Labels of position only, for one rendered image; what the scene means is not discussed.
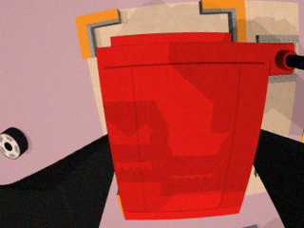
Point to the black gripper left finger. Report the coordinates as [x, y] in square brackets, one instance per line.
[70, 193]

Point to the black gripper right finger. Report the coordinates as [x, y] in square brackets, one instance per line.
[279, 163]

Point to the black toy tyre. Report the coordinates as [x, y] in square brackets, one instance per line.
[13, 143]

